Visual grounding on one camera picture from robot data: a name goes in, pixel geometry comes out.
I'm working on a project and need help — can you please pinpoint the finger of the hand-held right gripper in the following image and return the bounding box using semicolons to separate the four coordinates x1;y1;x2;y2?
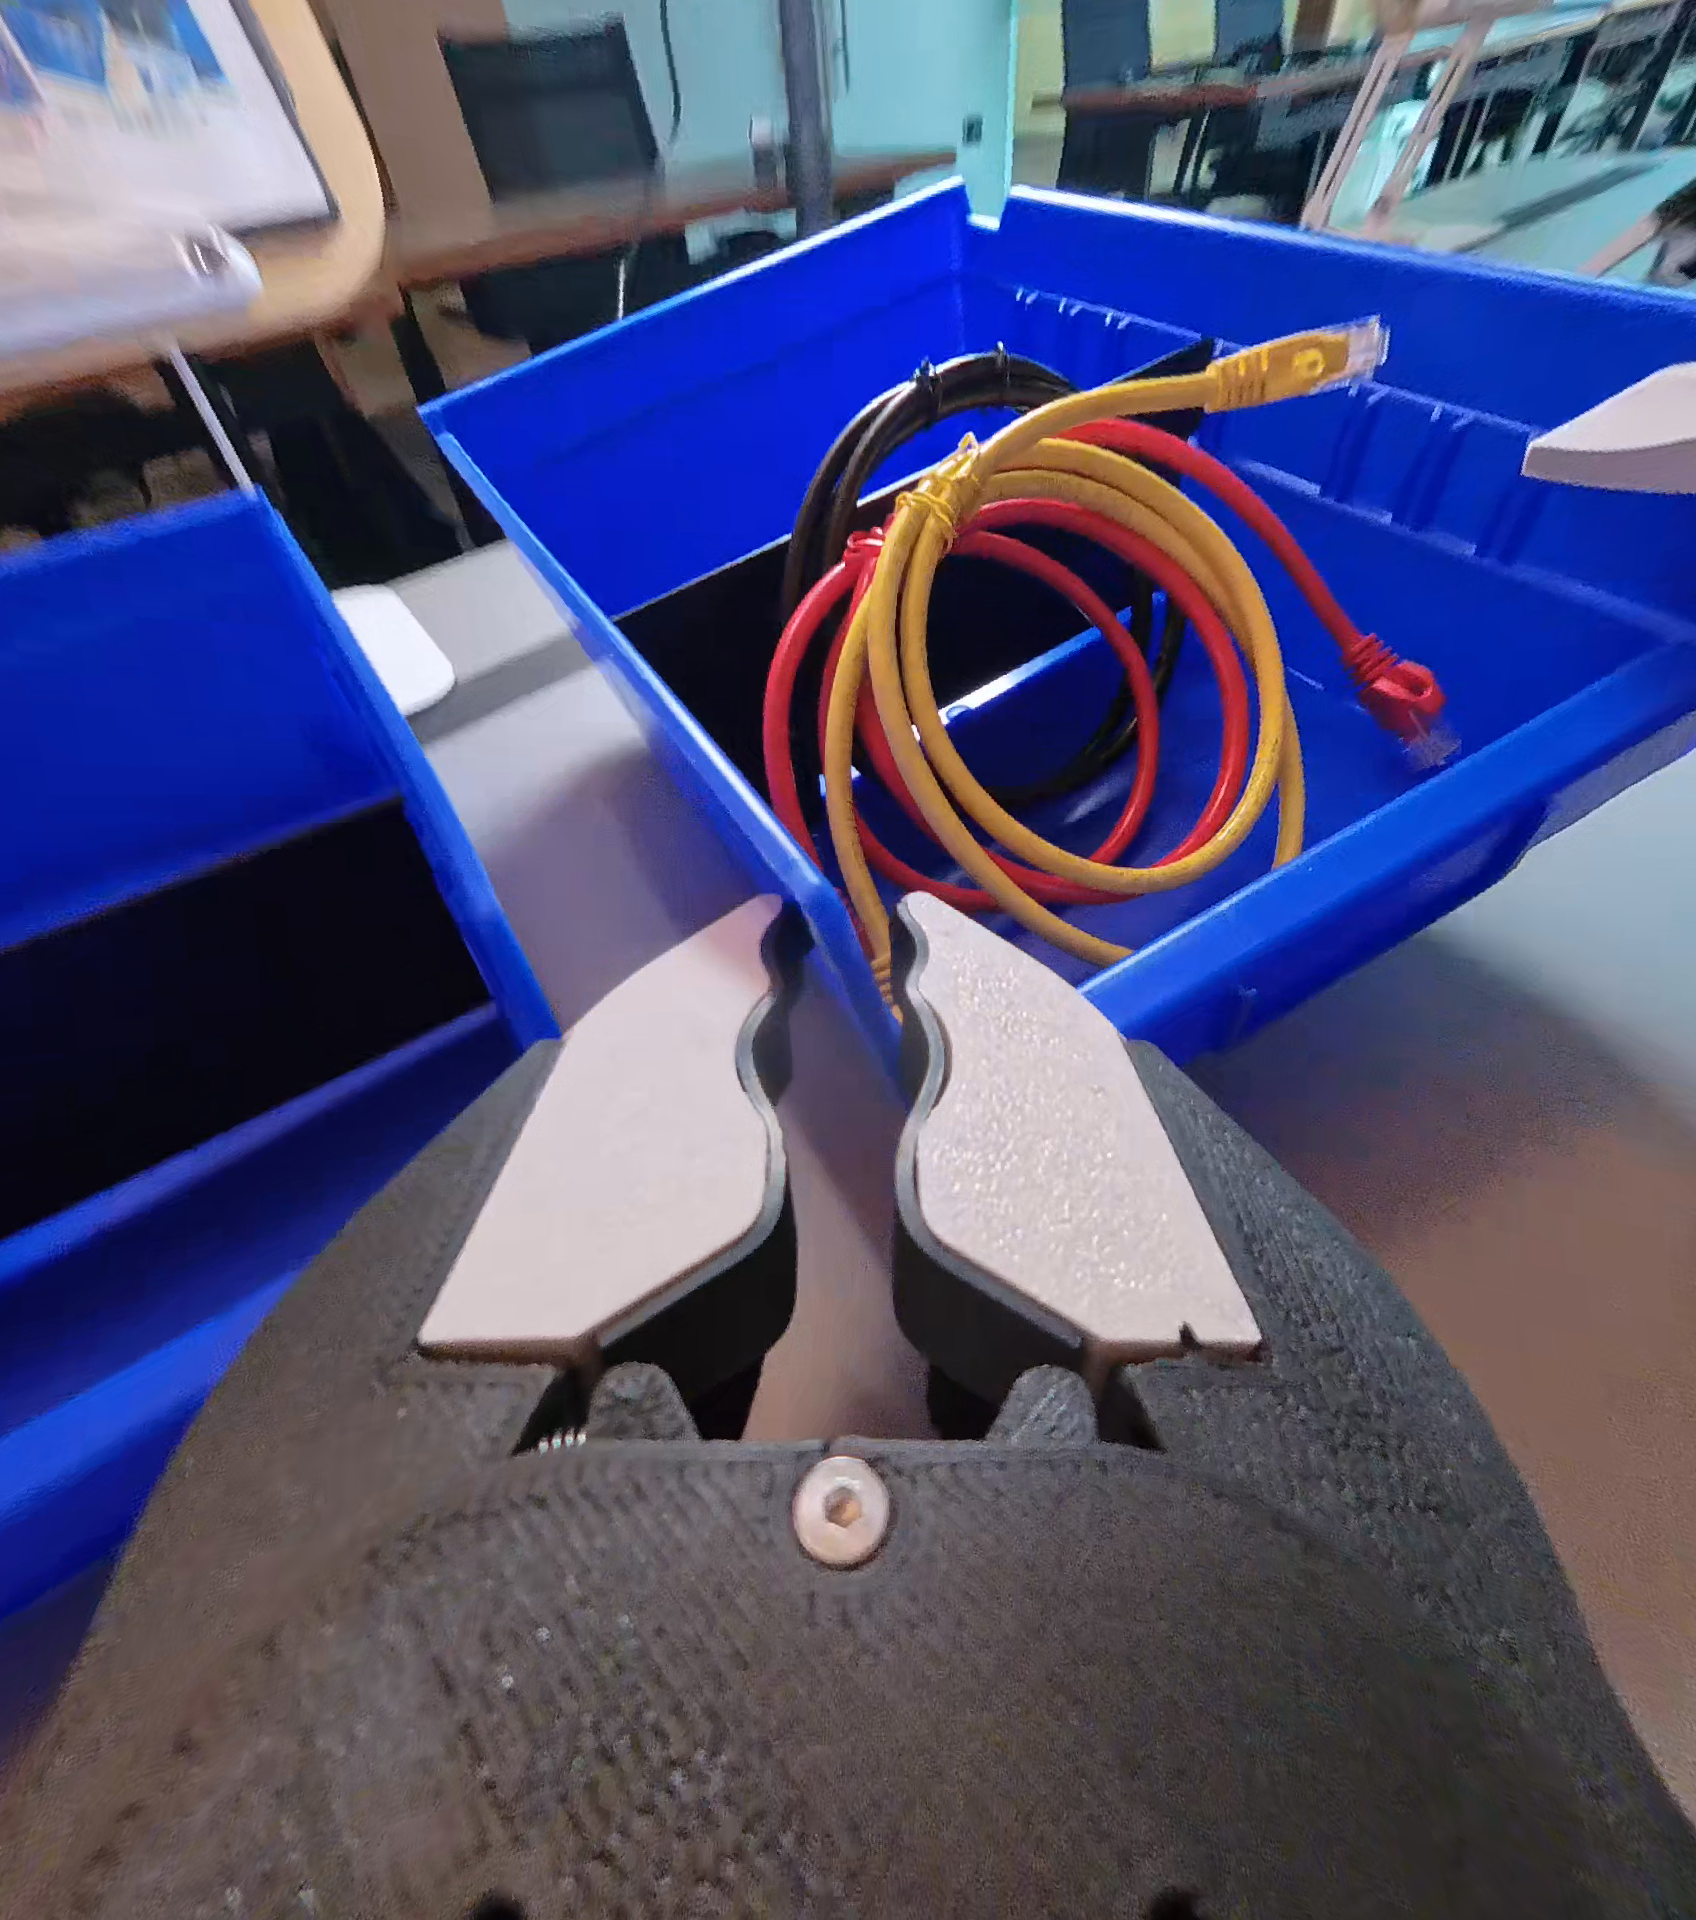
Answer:
1521;350;1696;684

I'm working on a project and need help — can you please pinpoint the blue plastic bin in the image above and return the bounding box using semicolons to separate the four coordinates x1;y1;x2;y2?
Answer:
0;488;566;1699
419;179;1696;1075

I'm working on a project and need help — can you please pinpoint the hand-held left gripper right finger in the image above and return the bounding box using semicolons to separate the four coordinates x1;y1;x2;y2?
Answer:
889;893;1267;1385

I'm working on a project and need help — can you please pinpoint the wood-edged board on stand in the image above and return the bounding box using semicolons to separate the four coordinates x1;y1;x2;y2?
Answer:
0;0;393;414

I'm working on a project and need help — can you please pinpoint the black coiled cable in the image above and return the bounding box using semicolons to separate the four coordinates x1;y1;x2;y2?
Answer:
779;350;1188;813

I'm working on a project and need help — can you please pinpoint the black bin divider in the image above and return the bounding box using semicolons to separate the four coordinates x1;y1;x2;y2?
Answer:
616;344;1217;782
0;797;498;1294

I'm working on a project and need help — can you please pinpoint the grey light stand pole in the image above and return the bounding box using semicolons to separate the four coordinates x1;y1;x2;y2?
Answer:
773;0;838;229

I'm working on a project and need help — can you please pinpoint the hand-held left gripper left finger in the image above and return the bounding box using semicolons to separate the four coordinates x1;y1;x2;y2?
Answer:
418;895;797;1370

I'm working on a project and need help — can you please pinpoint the yellow ethernet cable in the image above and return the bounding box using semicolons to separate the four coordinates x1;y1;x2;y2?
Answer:
821;318;1395;1023

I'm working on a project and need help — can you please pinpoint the red ethernet cable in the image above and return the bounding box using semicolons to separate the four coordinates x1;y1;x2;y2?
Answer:
762;419;1464;909

